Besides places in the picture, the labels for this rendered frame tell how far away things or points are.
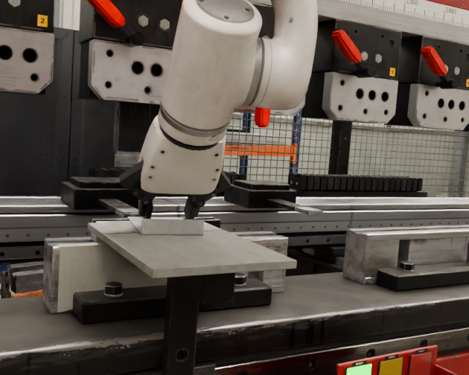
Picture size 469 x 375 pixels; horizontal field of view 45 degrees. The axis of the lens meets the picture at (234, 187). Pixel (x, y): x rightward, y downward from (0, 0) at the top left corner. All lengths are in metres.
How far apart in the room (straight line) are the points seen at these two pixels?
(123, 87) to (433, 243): 0.71
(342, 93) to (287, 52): 0.38
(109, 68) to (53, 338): 0.36
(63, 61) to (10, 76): 0.58
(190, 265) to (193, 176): 0.15
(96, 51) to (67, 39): 0.56
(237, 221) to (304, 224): 0.18
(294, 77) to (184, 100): 0.12
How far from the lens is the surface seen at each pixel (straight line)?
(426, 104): 1.13
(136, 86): 0.81
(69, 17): 5.63
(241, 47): 0.59
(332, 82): 0.98
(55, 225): 1.09
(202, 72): 0.60
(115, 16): 0.78
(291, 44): 0.63
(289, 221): 1.29
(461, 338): 1.15
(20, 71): 0.78
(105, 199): 1.04
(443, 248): 1.24
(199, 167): 0.71
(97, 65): 0.80
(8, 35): 0.78
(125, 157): 0.86
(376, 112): 1.04
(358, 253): 1.11
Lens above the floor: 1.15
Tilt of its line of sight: 6 degrees down
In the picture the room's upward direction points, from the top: 4 degrees clockwise
